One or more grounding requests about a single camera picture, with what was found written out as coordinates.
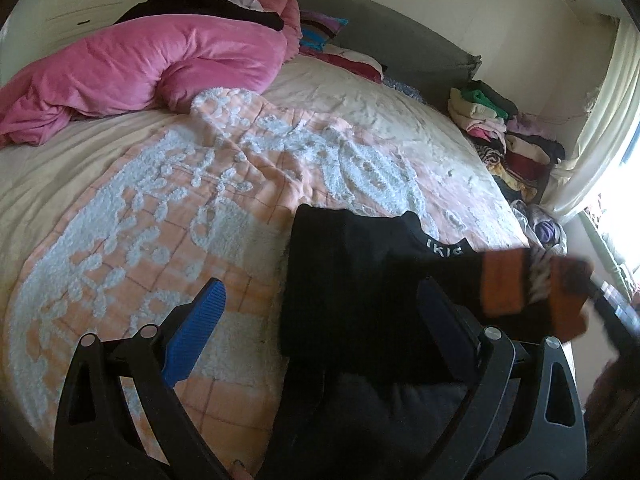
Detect black sweater with white lettering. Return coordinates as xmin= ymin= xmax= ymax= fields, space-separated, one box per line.
xmin=259 ymin=204 xmax=594 ymax=480

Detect pink fluffy duvet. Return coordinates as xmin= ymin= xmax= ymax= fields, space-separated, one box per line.
xmin=1 ymin=0 xmax=302 ymax=145

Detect cream curtain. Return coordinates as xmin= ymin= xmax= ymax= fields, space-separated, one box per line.
xmin=541 ymin=20 xmax=639 ymax=223

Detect red and white pillow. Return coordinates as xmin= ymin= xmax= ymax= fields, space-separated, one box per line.
xmin=299 ymin=44 xmax=384 ymax=84

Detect floral laundry basket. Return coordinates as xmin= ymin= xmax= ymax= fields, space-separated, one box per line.
xmin=510 ymin=200 xmax=567 ymax=256

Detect pile of folded clothes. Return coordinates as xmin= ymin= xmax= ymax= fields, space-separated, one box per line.
xmin=447 ymin=80 xmax=566 ymax=204

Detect grey upholstered headboard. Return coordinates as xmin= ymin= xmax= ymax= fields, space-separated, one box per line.
xmin=297 ymin=0 xmax=482 ymax=112

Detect striped colourful pillow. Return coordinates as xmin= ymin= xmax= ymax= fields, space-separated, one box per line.
xmin=299 ymin=10 xmax=349 ymax=52

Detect black garment on duvet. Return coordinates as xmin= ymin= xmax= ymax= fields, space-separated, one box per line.
xmin=116 ymin=0 xmax=284 ymax=32

